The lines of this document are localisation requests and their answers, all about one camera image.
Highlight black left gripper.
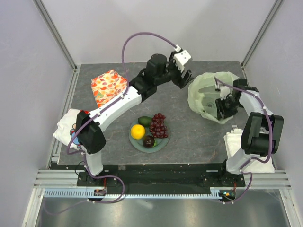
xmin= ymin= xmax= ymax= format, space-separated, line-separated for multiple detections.
xmin=156 ymin=52 xmax=195 ymax=90

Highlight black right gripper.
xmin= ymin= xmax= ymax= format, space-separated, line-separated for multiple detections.
xmin=215 ymin=96 xmax=242 ymax=121

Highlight light green plastic bag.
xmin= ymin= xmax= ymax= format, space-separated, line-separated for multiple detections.
xmin=187 ymin=71 xmax=239 ymax=124

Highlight dark red fake grapes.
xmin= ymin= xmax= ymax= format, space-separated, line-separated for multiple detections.
xmin=149 ymin=113 xmax=169 ymax=139

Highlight green fake avocado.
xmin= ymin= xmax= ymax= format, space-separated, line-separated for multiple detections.
xmin=137 ymin=116 xmax=152 ymax=128

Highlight yellow fake orange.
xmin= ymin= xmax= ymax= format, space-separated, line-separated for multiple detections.
xmin=130 ymin=124 xmax=145 ymax=140

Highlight dark purple fake plum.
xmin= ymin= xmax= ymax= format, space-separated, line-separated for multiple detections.
xmin=143 ymin=135 xmax=155 ymax=148

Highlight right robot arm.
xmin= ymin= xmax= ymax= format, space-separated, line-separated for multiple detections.
xmin=187 ymin=72 xmax=284 ymax=186

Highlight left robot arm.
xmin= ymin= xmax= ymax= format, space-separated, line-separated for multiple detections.
xmin=75 ymin=50 xmax=192 ymax=186

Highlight white folded towel right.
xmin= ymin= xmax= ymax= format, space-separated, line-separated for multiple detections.
xmin=223 ymin=128 xmax=275 ymax=174

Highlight white folded towel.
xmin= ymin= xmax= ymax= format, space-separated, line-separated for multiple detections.
xmin=53 ymin=109 xmax=80 ymax=146
xmin=223 ymin=128 xmax=275 ymax=174

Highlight teal round plate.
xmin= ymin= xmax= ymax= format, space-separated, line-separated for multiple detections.
xmin=129 ymin=115 xmax=170 ymax=153

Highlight floral orange folded cloth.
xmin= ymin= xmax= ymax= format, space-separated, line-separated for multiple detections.
xmin=91 ymin=70 xmax=127 ymax=107

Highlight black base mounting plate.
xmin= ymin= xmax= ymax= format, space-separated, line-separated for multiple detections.
xmin=77 ymin=163 xmax=245 ymax=188

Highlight white folded towel left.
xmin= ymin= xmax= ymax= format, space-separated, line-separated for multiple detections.
xmin=53 ymin=109 xmax=80 ymax=146

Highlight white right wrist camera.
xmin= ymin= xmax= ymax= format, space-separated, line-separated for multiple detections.
xmin=215 ymin=84 xmax=231 ymax=101

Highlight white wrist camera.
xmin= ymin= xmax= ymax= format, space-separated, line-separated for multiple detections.
xmin=215 ymin=84 xmax=231 ymax=101
xmin=173 ymin=45 xmax=192 ymax=72

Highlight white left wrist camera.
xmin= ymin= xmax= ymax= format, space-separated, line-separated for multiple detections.
xmin=173 ymin=45 xmax=192 ymax=72

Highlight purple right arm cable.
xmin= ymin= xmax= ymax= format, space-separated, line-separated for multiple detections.
xmin=214 ymin=77 xmax=276 ymax=204

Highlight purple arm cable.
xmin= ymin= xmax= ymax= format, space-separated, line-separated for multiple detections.
xmin=214 ymin=77 xmax=276 ymax=204
xmin=44 ymin=32 xmax=178 ymax=215

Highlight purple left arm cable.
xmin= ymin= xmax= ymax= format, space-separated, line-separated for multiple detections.
xmin=44 ymin=32 xmax=178 ymax=215

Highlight slotted grey cable duct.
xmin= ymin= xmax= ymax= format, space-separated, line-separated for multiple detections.
xmin=44 ymin=188 xmax=222 ymax=199

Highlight aluminium frame post right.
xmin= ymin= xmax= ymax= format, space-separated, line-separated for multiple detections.
xmin=241 ymin=0 xmax=284 ymax=69

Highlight aluminium frame post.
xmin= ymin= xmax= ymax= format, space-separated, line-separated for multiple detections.
xmin=33 ymin=0 xmax=78 ymax=70
xmin=241 ymin=0 xmax=284 ymax=69

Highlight aluminium frame post left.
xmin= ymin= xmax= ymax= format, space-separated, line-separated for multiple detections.
xmin=33 ymin=0 xmax=78 ymax=70

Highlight aluminium front rail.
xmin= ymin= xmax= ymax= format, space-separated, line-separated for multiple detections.
xmin=34 ymin=170 xmax=291 ymax=190

